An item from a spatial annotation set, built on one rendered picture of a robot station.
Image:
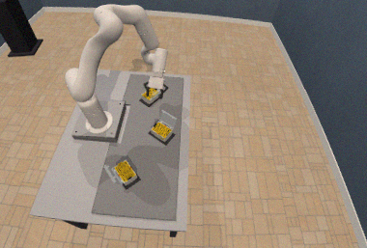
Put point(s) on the yellow perforated plate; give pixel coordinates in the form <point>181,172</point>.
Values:
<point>161,129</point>
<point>150,93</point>
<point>125,171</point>

